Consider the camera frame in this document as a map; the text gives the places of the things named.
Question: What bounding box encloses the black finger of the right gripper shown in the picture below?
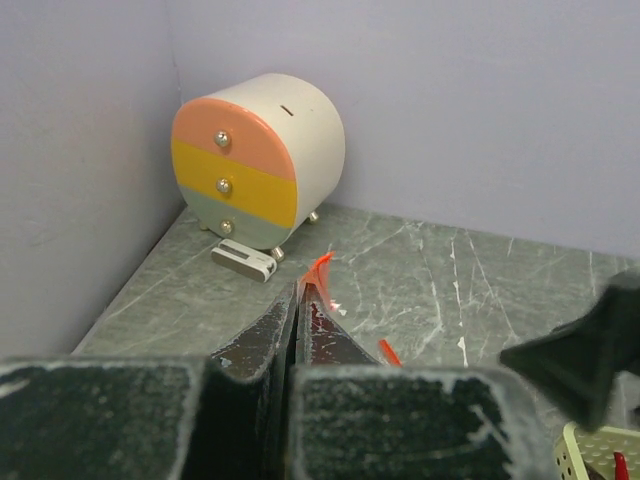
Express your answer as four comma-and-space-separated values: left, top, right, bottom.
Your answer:
499, 270, 639, 432

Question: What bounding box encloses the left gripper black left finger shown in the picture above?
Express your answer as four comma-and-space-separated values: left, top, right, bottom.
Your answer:
1, 284, 298, 479

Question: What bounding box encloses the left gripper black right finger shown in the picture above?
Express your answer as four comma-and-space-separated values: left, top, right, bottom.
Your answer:
287, 285, 557, 479

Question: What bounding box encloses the clear zip bag orange zipper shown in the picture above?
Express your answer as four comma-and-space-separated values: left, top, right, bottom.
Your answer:
297, 251, 378, 365

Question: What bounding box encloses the cream plastic basket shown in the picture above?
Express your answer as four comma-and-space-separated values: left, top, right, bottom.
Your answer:
552, 422, 639, 479

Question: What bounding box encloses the red chili pepper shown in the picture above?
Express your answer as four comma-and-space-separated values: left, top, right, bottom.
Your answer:
614, 451, 630, 480

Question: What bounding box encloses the round pastel drawer cabinet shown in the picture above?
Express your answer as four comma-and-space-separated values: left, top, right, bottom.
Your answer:
170, 73, 346, 251

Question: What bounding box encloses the small white metal bracket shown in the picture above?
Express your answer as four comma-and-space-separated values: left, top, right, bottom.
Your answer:
211, 239, 277, 283

